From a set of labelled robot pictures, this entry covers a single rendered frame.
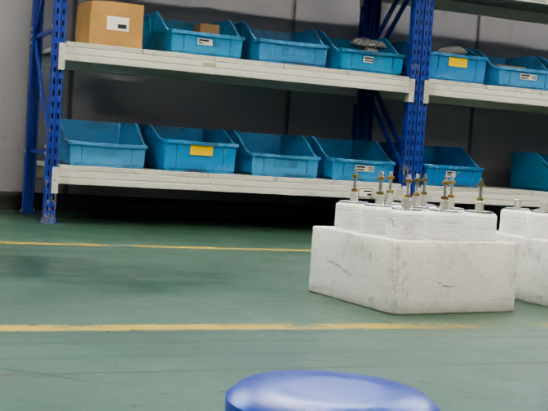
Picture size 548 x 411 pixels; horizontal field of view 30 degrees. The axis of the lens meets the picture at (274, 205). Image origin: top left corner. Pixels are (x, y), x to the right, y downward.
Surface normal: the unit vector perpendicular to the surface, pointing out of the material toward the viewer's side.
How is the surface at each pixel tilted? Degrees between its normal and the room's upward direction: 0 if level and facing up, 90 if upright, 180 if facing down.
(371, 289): 90
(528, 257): 90
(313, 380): 0
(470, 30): 90
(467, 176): 95
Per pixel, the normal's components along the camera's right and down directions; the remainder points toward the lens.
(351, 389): 0.07, -1.00
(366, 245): -0.87, -0.04
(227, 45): 0.40, 0.16
